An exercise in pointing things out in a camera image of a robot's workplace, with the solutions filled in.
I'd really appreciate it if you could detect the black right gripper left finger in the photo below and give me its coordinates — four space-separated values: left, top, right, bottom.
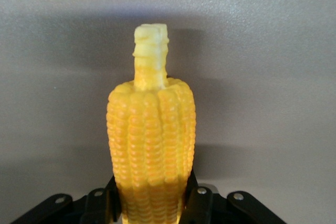
12 175 123 224

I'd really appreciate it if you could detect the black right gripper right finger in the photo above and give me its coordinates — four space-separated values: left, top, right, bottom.
181 170 284 224

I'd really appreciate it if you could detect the yellow corn cob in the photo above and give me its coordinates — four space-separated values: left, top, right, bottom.
106 24 197 224

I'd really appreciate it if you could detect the brown table cover mat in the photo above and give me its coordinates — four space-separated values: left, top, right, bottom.
0 0 336 224

